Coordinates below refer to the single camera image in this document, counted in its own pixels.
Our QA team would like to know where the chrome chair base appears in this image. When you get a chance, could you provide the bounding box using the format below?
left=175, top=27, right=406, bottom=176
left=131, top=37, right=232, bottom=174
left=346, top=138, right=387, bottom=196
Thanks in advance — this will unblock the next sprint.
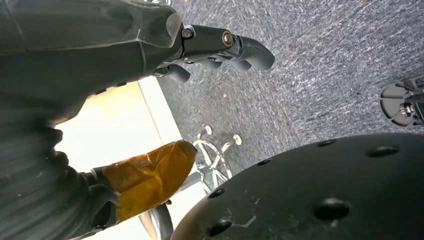
left=190, top=125, right=243, bottom=196

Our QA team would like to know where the chrome curved tube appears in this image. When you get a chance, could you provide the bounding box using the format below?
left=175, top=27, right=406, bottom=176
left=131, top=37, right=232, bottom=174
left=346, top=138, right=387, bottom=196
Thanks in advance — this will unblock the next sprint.
left=139, top=203, right=175, bottom=240

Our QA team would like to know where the black perforated round seat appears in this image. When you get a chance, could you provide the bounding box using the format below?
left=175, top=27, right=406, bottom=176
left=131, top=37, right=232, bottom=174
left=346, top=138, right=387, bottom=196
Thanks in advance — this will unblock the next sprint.
left=168, top=132, right=424, bottom=240

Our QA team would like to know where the black castor wheel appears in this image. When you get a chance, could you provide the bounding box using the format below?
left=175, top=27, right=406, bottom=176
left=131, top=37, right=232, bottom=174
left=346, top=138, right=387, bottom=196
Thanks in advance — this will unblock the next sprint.
left=379, top=74, right=424, bottom=129

